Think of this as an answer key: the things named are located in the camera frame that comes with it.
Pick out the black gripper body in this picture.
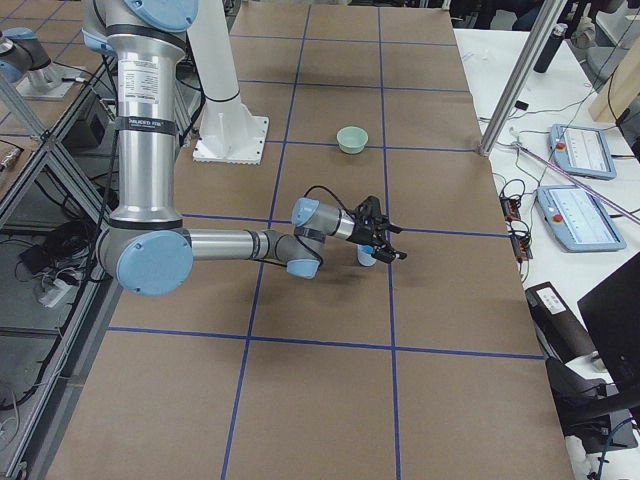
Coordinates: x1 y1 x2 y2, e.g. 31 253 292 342
349 195 389 246

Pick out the light blue plastic cup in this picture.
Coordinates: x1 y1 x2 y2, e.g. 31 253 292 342
357 245 377 267

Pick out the mint green bowl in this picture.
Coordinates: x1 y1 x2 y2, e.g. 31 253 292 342
336 126 369 155

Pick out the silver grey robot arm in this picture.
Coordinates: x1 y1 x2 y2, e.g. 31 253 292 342
1 27 75 101
83 1 402 297

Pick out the orange black circuit board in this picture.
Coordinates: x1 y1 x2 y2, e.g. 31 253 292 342
499 197 521 222

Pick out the reacher grabber stick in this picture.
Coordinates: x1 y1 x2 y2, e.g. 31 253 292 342
510 131 639 225

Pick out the lower teach pendant tablet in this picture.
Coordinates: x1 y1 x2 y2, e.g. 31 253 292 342
536 185 627 253

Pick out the teach pendant tablet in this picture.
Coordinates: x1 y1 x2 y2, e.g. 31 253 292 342
549 124 617 180
536 185 627 253

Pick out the upper teach pendant tablet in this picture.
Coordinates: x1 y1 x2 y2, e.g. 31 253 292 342
549 124 617 180

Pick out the black monitor right edge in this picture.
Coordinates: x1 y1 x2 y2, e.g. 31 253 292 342
578 254 640 388

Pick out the black thermos bottle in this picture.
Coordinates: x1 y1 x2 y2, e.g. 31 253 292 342
533 23 568 73

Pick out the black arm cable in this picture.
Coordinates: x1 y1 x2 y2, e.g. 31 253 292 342
303 185 361 221

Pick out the white central mounting pedestal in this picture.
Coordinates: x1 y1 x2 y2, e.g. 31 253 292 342
188 1 269 165

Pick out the aluminium frame post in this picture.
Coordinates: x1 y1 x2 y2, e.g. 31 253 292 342
478 0 566 157

